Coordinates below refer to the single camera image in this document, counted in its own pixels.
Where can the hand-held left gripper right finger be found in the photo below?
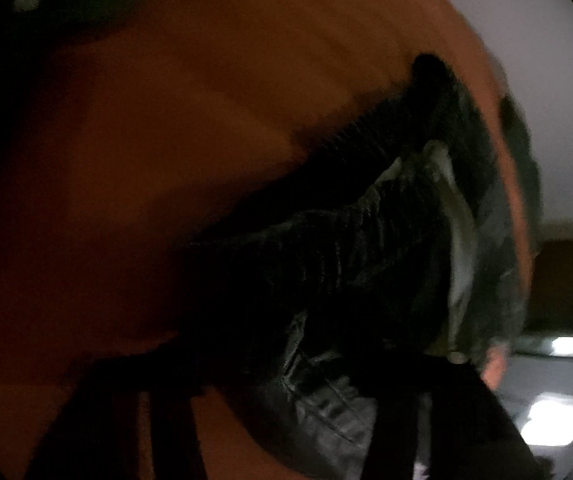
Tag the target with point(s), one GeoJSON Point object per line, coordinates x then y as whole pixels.
{"type": "Point", "coordinates": [446, 410]}

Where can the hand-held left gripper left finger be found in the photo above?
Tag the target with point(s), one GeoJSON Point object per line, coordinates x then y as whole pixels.
{"type": "Point", "coordinates": [116, 385]}

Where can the orange fleece blanket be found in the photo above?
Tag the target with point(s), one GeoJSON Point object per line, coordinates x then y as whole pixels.
{"type": "Point", "coordinates": [141, 160]}

